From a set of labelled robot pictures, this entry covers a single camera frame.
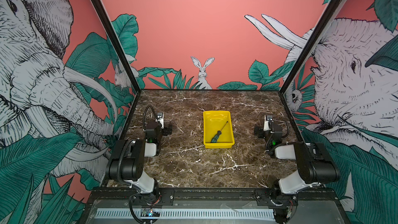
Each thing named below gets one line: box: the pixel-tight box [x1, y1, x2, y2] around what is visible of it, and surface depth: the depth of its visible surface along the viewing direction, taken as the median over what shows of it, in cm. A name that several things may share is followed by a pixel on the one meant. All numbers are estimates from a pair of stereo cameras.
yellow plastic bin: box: [203, 110, 235, 149], surface depth 97 cm
